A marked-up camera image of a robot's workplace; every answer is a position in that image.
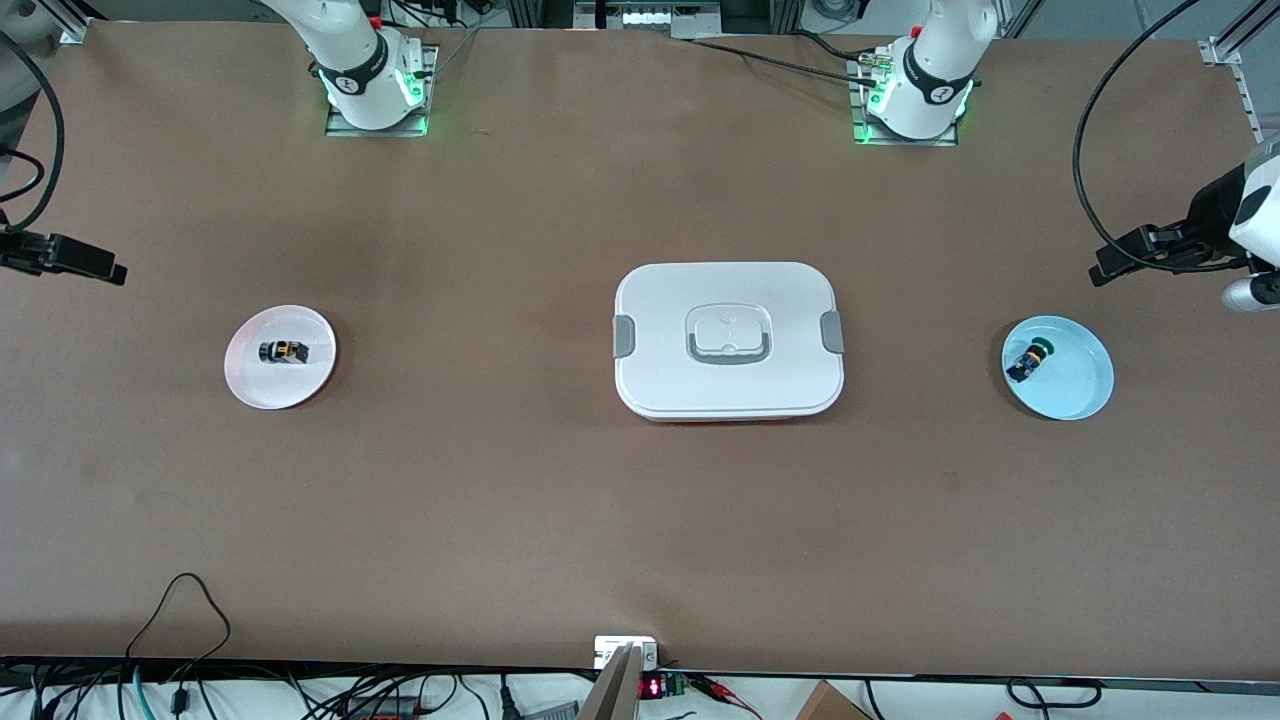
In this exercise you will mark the aluminium camera mount profile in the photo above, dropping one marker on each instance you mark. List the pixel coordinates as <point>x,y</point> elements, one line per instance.
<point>612,690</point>

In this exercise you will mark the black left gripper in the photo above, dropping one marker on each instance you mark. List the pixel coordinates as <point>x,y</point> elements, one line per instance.
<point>1209,215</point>

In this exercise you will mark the red alligator clip leads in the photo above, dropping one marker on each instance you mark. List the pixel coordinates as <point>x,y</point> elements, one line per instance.
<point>725,692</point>

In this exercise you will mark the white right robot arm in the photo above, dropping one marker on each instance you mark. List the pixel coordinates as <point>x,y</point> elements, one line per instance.
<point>365,70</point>

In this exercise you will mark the red digit display module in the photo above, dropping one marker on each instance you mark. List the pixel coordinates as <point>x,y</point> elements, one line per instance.
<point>652,688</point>

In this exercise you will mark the pink round plate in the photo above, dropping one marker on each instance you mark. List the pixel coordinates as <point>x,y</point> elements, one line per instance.
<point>285,385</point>

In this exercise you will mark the white lidded lunch box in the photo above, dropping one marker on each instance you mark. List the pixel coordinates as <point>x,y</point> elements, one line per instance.
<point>728,380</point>

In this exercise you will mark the perforated aluminium frame rail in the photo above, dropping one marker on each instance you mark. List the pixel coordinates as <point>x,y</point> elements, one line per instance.
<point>1245,90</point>

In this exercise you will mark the short aluminium frame rail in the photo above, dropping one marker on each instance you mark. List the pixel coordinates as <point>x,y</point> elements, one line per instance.
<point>72,25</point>

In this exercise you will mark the white mount bracket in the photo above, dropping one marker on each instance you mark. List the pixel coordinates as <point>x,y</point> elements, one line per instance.
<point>610,648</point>

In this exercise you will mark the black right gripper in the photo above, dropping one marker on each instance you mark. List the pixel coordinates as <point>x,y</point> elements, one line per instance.
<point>22,251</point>

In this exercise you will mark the light blue round plate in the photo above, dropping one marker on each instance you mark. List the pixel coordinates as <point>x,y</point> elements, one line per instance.
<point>1075,380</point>

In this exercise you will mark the orange push-button switch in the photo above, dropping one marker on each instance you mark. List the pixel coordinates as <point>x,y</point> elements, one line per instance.
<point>284,352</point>

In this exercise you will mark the brown cardboard box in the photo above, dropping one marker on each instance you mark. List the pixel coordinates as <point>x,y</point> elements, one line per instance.
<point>830,705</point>

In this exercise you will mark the green push-button switch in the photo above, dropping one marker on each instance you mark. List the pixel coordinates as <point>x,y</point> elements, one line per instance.
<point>1028,360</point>

